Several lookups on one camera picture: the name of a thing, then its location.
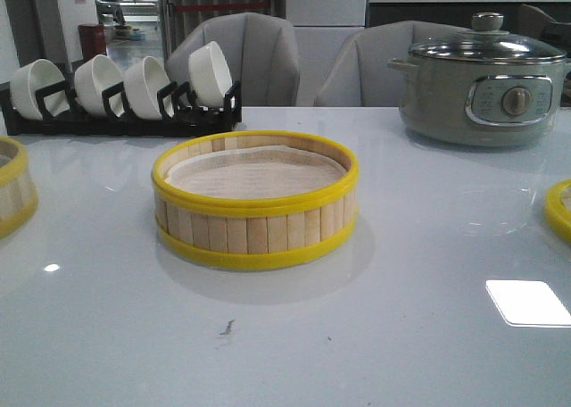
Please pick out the left grey chair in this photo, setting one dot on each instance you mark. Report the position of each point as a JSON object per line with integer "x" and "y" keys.
{"x": 261, "y": 52}

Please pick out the bamboo steamer tray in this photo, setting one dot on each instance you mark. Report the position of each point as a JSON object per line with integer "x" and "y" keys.
{"x": 19, "y": 198}
{"x": 255, "y": 200}

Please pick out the red bin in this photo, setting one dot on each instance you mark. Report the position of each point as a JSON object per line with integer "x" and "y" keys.
{"x": 92, "y": 40}

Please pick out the black dish rack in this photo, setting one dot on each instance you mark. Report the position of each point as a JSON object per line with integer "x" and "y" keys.
{"x": 180, "y": 113}

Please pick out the right grey chair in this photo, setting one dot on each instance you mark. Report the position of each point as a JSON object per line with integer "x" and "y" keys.
{"x": 360, "y": 76}

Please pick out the grey chair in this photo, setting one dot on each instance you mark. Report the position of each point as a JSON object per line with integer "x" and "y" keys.
{"x": 261, "y": 52}
{"x": 360, "y": 76}

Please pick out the glass pot lid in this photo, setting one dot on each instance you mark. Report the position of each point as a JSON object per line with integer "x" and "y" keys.
{"x": 487, "y": 42}

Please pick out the white cabinet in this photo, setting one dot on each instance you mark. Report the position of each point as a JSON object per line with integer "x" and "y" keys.
{"x": 320, "y": 28}

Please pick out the red barrier belt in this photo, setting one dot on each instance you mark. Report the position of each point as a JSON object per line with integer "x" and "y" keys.
{"x": 222, "y": 7}

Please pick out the white bowl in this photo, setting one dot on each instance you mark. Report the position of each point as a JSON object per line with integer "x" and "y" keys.
{"x": 142, "y": 82}
{"x": 210, "y": 75}
{"x": 27, "y": 80}
{"x": 91, "y": 79}

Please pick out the green electric cooking pot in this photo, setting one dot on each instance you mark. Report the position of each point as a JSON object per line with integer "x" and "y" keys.
{"x": 482, "y": 104}

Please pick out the woven bamboo steamer lid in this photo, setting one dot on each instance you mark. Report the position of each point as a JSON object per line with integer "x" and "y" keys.
{"x": 556, "y": 209}

